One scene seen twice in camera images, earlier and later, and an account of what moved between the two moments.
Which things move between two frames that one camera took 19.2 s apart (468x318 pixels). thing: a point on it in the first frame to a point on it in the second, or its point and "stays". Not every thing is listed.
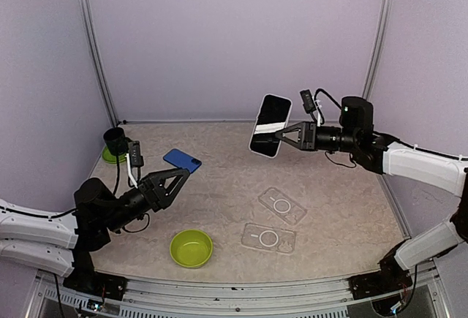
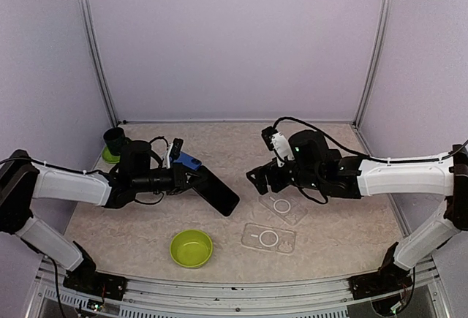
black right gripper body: (310, 137) to (277, 183)
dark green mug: (118, 143) stays
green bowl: (191, 248) stays
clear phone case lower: (269, 238) stays
